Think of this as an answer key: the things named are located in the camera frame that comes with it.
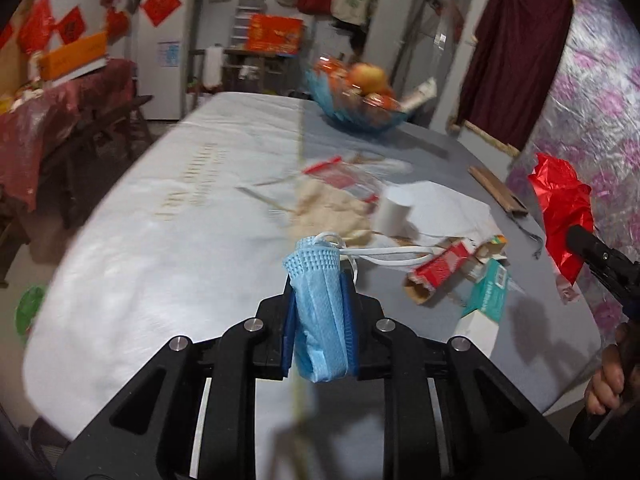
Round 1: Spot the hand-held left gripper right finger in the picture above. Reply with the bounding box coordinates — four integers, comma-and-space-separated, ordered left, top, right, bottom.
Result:
341, 272, 586, 480

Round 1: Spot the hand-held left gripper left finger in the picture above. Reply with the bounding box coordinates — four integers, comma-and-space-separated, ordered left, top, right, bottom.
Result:
60, 272, 297, 480

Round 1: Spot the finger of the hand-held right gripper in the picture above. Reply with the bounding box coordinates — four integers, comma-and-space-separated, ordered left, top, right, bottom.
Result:
565, 225, 640, 307

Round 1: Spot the blue face mask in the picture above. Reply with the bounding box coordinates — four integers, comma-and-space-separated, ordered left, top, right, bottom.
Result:
282, 231, 431, 383

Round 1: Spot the red plastic bag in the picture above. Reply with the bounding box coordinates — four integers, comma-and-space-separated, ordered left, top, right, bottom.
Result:
527, 152, 596, 286
20, 0, 53, 51

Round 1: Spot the red and brown cardboard box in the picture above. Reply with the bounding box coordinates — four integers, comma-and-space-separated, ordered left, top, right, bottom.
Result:
402, 237, 483, 307

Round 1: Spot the person's right hand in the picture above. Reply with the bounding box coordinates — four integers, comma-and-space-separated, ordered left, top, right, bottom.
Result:
584, 324, 629, 415

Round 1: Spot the small colourful carton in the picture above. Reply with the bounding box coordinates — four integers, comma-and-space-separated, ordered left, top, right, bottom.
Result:
475, 234, 508, 261

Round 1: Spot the teal and white box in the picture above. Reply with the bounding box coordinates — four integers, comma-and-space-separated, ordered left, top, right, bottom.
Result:
452, 255, 511, 356

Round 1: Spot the brown wooden strip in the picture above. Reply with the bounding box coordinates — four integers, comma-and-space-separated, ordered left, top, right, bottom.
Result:
467, 165, 530, 218

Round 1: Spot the beige crumpled paper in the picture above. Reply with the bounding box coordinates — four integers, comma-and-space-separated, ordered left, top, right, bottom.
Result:
290, 180, 381, 241

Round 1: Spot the white paper cup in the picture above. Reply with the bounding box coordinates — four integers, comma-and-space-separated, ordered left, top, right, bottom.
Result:
372, 185, 416, 236

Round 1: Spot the clear red snack wrapper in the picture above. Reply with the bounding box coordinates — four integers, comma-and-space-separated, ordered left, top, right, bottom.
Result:
302, 156, 386, 206

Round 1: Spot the white paper sheet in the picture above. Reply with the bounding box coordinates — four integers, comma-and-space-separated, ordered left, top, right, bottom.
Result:
385, 180, 493, 248

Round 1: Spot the blue glass fruit bowl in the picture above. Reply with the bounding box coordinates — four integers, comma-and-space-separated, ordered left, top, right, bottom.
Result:
305, 67, 411, 133

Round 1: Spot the white packet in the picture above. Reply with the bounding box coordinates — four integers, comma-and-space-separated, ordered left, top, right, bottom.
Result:
400, 77, 438, 113

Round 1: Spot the yellow red apple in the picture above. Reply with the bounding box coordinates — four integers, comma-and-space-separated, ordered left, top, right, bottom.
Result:
347, 62, 390, 96

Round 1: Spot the pile of orange snack packets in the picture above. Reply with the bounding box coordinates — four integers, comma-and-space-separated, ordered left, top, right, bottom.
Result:
312, 57, 403, 111

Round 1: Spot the wooden cabinet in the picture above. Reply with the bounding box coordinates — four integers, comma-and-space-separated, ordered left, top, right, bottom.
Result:
222, 47, 301, 96

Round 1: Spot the dark wooden chair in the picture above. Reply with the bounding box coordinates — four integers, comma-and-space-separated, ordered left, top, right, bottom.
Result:
90, 95, 153, 161

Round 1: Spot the green plastic bag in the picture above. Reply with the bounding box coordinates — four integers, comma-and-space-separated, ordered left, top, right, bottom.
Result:
15, 285, 46, 333

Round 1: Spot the white refrigerator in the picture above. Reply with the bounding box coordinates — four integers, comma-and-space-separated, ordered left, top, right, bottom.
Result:
127, 0, 206, 121

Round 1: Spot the paper towel roll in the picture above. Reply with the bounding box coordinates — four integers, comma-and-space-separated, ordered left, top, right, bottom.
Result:
202, 45, 223, 93

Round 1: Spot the red gift box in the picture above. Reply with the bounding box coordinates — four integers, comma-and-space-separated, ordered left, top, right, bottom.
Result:
247, 14, 304, 56

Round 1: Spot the white drawer unit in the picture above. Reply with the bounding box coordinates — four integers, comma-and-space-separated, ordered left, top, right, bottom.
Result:
231, 0, 266, 48

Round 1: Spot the table with red cover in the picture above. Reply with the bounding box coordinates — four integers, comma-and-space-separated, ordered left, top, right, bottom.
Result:
0, 57, 138, 211

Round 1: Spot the orange flat box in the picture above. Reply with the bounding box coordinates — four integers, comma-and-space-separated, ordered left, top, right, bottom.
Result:
39, 31, 109, 81

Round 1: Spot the small hanging red bag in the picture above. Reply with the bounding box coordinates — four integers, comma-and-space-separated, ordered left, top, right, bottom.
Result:
106, 7, 131, 42

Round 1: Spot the hanging red plastic bag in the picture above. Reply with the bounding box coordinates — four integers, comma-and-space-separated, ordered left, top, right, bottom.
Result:
20, 0, 53, 51

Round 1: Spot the floral foil wall sheet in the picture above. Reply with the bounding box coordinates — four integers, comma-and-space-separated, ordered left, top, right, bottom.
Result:
505, 0, 640, 341

